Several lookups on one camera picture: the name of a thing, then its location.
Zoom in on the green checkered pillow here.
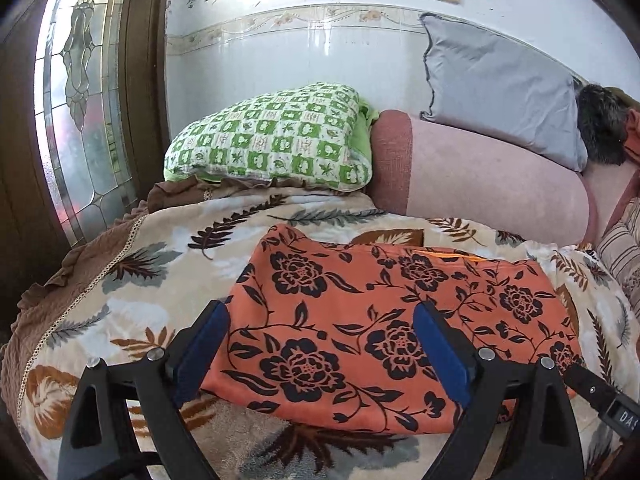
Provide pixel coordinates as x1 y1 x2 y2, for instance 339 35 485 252
164 82 381 193

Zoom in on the stained glass wooden door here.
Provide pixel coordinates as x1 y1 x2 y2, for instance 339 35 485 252
0 0 171 331

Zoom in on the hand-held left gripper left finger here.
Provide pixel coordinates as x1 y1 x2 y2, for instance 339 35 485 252
56 300 231 480

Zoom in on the leaf print blanket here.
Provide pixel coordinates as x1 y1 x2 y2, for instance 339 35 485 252
15 192 640 480

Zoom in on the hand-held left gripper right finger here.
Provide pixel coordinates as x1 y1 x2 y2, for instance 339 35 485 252
412 299 586 480

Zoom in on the olive cloth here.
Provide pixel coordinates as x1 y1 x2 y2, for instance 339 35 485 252
607 86 640 111

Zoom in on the orange towel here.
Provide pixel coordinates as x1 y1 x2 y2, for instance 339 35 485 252
622 109 640 158

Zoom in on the grey pillow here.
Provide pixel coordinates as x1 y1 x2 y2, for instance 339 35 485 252
419 12 590 173

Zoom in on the dark furry cloth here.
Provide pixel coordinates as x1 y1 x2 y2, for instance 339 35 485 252
575 84 633 166

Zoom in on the small striped floral cushion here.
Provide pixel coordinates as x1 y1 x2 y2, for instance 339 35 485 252
597 207 640 311

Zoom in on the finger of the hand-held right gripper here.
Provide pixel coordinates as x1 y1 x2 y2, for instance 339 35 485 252
564 360 621 411

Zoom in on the brown ruffled sofa cover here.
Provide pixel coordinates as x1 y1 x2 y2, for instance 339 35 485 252
0 175 281 461

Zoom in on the orange floral blouse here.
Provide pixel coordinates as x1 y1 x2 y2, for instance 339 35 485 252
200 224 586 436

